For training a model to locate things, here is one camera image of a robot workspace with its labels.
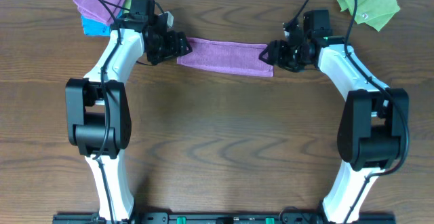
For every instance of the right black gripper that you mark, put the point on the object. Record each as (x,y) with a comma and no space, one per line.
(283,54)

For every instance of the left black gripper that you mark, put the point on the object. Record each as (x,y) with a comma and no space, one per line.
(173,44)

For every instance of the purple microfiber cloth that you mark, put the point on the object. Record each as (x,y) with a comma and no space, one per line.
(226,57)

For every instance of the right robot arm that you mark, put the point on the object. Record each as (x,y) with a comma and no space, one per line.
(372,138)

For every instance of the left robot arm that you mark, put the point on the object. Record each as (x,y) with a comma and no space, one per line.
(98,116)

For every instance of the folded green cloth in stack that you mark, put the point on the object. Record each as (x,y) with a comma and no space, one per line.
(127,6)

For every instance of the folded blue cloth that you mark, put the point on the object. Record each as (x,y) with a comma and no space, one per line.
(96,23)

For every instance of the crumpled green cloth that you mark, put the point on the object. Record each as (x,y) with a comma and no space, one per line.
(376,13)

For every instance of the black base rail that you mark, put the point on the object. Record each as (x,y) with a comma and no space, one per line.
(165,218)

